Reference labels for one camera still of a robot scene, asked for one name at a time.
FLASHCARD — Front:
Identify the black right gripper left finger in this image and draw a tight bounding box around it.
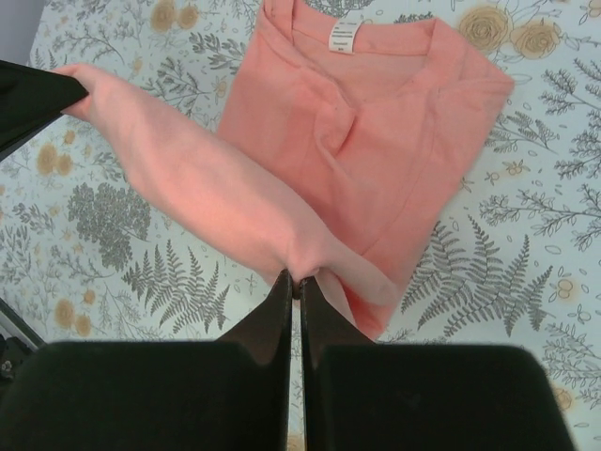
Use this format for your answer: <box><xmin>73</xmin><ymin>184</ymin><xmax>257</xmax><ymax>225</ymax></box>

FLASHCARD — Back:
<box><xmin>217</xmin><ymin>270</ymin><xmax>292</xmax><ymax>365</ymax></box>

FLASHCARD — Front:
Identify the floral patterned table mat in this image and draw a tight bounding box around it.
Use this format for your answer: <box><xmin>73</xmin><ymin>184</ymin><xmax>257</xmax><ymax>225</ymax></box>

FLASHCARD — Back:
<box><xmin>1</xmin><ymin>1</ymin><xmax>600</xmax><ymax>450</ymax></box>

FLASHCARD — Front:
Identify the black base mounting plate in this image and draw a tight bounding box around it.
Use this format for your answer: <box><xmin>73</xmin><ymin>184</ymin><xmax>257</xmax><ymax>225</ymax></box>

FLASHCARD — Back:
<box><xmin>0</xmin><ymin>300</ymin><xmax>44</xmax><ymax>397</ymax></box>

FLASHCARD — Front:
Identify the salmon pink t shirt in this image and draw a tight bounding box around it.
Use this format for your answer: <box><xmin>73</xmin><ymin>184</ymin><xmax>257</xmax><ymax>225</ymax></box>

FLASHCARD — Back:
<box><xmin>58</xmin><ymin>1</ymin><xmax>514</xmax><ymax>338</ymax></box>

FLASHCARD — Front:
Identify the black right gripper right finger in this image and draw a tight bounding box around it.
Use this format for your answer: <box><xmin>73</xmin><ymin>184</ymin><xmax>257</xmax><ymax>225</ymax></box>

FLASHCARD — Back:
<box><xmin>300</xmin><ymin>279</ymin><xmax>375</xmax><ymax>369</ymax></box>

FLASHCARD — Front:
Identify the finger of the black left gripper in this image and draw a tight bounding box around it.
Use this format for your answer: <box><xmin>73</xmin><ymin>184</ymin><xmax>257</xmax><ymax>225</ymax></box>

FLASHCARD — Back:
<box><xmin>0</xmin><ymin>60</ymin><xmax>88</xmax><ymax>160</ymax></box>

